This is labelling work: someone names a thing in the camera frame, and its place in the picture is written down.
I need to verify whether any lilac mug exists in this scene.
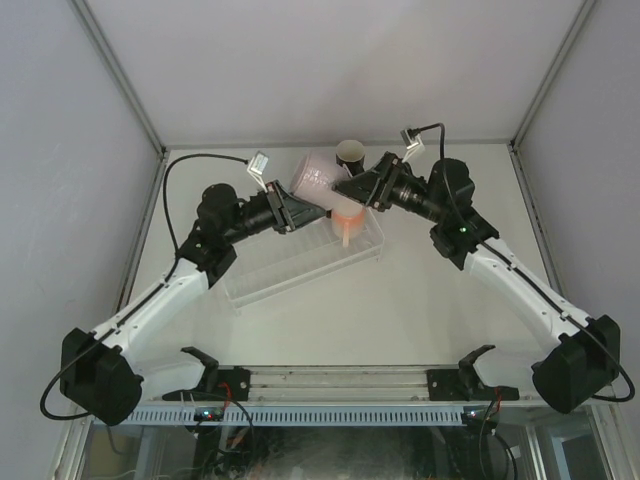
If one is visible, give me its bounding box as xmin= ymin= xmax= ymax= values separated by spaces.
xmin=290 ymin=151 xmax=354 ymax=211

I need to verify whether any blue slotted cable duct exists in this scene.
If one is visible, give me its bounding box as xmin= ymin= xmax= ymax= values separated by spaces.
xmin=123 ymin=405 xmax=467 ymax=427

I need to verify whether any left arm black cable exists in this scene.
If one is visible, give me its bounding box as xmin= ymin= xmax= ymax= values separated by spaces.
xmin=39 ymin=152 xmax=251 ymax=420

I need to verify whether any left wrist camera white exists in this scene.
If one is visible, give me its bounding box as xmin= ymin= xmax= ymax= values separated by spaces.
xmin=246 ymin=151 xmax=269 ymax=192

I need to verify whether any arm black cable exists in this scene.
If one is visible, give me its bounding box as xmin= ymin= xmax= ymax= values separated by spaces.
xmin=417 ymin=122 xmax=635 ymax=404
xmin=39 ymin=152 xmax=251 ymax=420

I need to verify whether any black mug cream inside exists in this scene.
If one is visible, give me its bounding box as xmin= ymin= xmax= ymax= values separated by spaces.
xmin=335 ymin=139 xmax=366 ymax=176

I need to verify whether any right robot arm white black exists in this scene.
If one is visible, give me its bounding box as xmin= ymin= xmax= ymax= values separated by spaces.
xmin=333 ymin=153 xmax=626 ymax=414

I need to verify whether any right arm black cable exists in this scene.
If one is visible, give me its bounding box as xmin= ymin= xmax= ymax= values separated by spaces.
xmin=417 ymin=122 xmax=635 ymax=404

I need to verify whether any white wire dish rack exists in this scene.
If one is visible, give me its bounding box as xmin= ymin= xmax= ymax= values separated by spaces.
xmin=222 ymin=211 xmax=384 ymax=310

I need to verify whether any pink mug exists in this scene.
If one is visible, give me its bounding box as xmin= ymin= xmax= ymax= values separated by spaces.
xmin=331 ymin=200 xmax=365 ymax=248

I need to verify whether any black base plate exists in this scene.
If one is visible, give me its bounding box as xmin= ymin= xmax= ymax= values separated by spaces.
xmin=196 ymin=366 xmax=251 ymax=401
xmin=426 ymin=368 xmax=473 ymax=401

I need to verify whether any aluminium front frame rail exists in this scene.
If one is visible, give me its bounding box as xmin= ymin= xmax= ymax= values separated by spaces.
xmin=139 ymin=363 xmax=546 ymax=407

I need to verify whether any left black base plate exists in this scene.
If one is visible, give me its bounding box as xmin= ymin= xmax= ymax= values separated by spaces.
xmin=196 ymin=366 xmax=251 ymax=401

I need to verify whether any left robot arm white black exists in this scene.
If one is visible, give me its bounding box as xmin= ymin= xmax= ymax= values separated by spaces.
xmin=58 ymin=181 xmax=325 ymax=426

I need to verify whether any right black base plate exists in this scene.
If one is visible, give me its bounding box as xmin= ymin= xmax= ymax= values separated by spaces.
xmin=426 ymin=368 xmax=473 ymax=401

